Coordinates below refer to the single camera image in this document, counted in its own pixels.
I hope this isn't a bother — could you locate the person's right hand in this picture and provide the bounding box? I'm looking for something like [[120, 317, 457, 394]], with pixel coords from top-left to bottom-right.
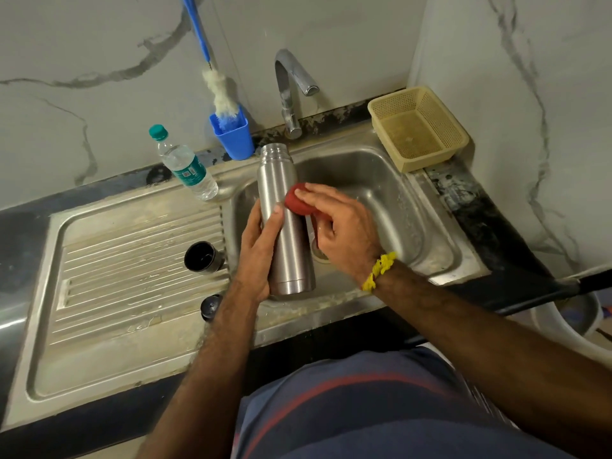
[[294, 182, 384, 286]]

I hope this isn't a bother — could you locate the person's left hand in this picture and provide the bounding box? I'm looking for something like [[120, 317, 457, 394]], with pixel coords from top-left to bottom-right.
[[233, 200, 286, 304]]

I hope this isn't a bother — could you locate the stainless steel flask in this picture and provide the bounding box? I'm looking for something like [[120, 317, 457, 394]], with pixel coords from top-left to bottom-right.
[[257, 142, 317, 297]]

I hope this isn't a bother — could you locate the red scrubber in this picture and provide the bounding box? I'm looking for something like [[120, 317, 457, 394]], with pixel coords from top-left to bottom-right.
[[285, 183, 332, 222]]

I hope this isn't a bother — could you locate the person's left forearm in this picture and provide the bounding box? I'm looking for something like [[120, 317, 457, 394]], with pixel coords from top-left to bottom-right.
[[136, 282, 263, 459]]

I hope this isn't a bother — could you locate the person's right forearm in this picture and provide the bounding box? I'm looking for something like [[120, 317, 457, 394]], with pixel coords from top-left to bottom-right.
[[373, 262, 612, 459]]

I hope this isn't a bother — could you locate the yellow wrist thread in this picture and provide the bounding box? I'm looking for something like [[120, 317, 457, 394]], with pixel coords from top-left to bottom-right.
[[361, 251, 398, 292]]

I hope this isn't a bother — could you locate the black flask cup lid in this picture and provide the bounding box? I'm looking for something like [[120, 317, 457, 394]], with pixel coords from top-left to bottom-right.
[[184, 241, 226, 274]]

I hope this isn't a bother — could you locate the blue plastic holder cup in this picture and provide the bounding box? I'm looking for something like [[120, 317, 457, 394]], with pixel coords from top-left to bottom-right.
[[209, 105, 255, 161]]

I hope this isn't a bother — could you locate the clear plastic water bottle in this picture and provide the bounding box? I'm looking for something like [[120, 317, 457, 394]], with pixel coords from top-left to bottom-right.
[[148, 124, 220, 201]]

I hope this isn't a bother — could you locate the beige plastic basket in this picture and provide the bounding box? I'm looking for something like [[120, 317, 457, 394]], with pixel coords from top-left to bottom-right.
[[367, 86, 470, 174]]

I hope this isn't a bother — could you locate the chrome sink faucet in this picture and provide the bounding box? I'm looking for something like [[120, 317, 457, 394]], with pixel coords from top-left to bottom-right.
[[274, 48, 320, 141]]

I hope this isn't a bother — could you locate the black flask stopper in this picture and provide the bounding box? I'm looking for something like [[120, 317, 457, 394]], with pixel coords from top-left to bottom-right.
[[200, 294, 224, 323]]

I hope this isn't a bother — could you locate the stainless steel sink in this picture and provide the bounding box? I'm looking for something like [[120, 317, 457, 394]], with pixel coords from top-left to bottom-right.
[[0, 123, 492, 433]]

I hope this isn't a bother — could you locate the striped blue shirt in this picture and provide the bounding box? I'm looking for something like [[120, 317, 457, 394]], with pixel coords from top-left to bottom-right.
[[231, 345, 577, 459]]

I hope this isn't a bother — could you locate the white plastic bucket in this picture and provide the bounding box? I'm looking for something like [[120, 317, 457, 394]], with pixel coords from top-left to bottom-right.
[[530, 278, 612, 369]]

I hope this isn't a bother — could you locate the blue handled bottle brush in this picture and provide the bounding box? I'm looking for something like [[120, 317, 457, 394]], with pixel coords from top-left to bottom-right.
[[180, 0, 241, 133]]

